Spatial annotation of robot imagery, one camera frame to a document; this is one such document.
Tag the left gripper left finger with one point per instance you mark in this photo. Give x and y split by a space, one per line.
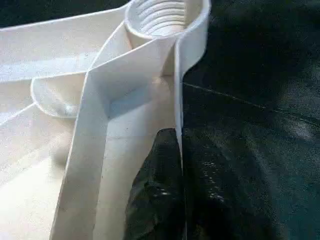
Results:
160 195

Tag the white plastic table top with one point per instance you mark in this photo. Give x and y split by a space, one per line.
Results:
50 125

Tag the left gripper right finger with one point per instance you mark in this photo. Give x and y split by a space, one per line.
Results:
215 215

